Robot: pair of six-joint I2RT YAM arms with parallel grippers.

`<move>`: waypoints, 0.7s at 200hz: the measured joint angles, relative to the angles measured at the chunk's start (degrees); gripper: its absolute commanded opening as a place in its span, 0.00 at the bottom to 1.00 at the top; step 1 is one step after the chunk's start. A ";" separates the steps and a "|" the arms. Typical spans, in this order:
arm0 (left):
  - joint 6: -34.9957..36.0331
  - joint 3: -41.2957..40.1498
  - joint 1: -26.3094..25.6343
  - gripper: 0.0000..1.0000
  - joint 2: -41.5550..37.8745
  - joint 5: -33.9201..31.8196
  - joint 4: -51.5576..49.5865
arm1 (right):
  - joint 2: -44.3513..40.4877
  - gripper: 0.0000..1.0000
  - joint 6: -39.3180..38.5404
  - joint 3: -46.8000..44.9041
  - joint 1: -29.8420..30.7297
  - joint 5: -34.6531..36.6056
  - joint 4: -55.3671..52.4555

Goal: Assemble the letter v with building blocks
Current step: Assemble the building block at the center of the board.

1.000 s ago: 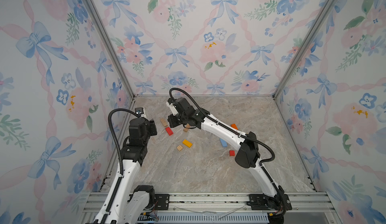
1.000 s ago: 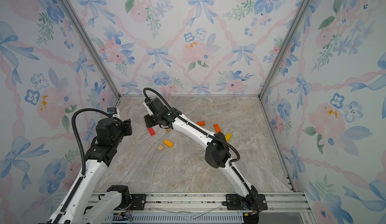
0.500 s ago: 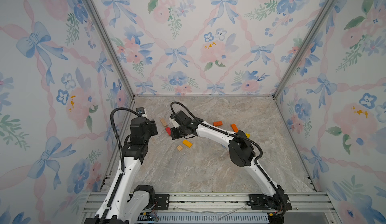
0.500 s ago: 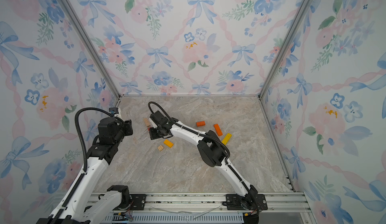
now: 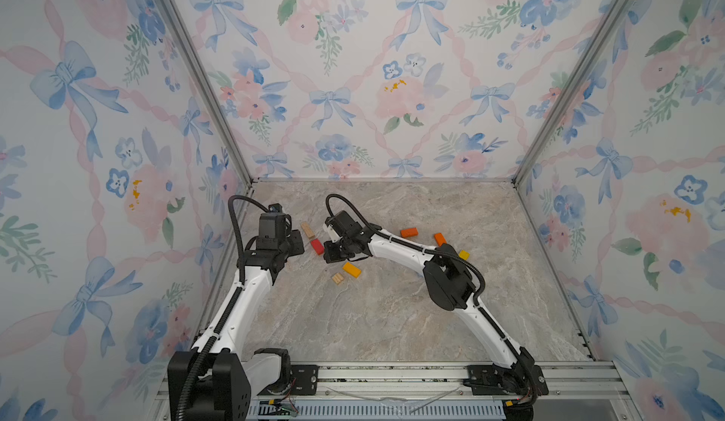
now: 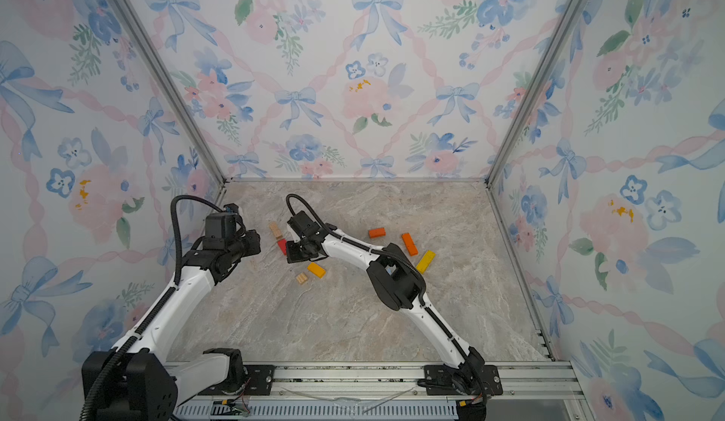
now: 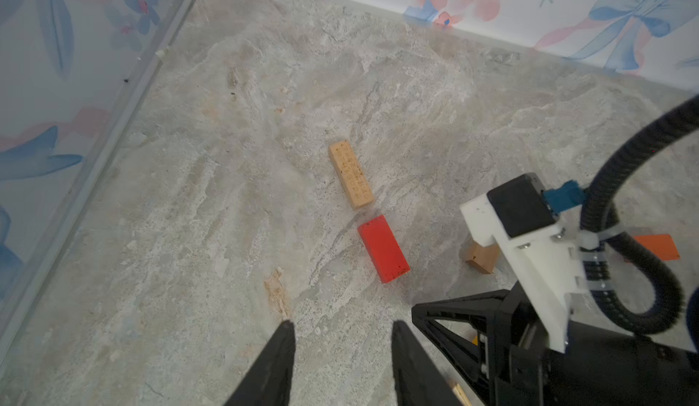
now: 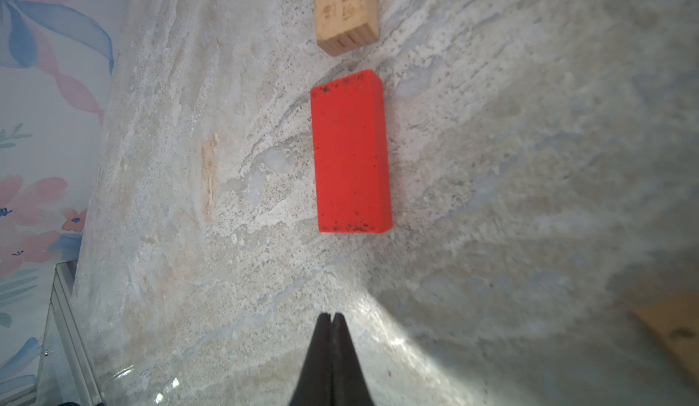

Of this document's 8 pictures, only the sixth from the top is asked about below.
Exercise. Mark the aluminium corner post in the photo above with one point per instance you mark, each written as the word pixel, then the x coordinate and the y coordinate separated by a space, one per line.
pixel 539 80
pixel 130 19

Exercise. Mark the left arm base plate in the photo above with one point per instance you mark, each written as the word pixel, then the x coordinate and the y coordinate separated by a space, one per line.
pixel 256 380

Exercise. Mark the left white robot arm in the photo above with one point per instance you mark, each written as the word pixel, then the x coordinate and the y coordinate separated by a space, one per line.
pixel 131 381

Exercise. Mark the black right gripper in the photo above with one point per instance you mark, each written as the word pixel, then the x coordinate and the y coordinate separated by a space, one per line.
pixel 293 254

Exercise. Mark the yellow rectangular block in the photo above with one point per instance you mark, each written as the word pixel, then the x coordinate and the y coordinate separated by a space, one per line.
pixel 316 270

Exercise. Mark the orange long block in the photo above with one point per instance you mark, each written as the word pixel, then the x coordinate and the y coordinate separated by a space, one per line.
pixel 409 244

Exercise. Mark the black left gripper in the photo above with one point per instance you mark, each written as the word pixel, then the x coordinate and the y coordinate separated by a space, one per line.
pixel 254 238

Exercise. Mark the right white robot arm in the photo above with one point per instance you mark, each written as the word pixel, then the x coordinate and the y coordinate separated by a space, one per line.
pixel 401 288

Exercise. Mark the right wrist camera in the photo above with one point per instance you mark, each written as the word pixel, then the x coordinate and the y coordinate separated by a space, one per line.
pixel 302 225

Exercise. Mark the orange short block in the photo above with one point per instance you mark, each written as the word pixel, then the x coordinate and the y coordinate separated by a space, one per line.
pixel 377 232

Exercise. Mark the aluminium corner post right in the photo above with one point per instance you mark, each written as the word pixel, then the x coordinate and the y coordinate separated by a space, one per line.
pixel 539 80

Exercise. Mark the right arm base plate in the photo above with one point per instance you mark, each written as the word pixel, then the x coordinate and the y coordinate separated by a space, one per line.
pixel 442 380

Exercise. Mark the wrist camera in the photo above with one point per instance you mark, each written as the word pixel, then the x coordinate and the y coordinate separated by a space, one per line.
pixel 302 225
pixel 222 228

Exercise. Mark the red rectangular block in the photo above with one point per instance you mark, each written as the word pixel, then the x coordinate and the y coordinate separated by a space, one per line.
pixel 282 244

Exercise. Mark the yellow long block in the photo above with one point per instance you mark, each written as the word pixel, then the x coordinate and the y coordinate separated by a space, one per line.
pixel 426 260

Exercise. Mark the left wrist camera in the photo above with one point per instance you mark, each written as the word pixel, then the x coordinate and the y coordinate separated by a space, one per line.
pixel 222 228

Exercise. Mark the aluminium corner post left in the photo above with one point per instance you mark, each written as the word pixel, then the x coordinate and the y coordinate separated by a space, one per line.
pixel 130 19

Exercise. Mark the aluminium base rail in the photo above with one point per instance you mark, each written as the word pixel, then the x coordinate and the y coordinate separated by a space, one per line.
pixel 393 391

